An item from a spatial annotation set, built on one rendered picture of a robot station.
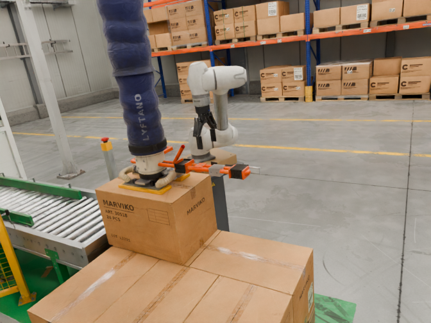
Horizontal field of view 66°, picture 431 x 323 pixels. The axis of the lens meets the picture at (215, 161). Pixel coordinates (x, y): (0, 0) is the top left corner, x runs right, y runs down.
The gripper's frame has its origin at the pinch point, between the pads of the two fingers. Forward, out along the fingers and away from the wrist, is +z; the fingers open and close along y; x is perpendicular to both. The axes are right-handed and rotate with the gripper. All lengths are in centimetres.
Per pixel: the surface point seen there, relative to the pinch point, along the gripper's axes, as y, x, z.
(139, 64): 6, -32, -43
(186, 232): 14, -13, 49
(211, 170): 4.4, 3.9, 13.3
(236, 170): 5.0, 19.2, 11.6
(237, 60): -829, -409, 15
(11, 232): 39, -159, 66
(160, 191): 15.0, -25.6, 24.9
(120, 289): 51, -32, 67
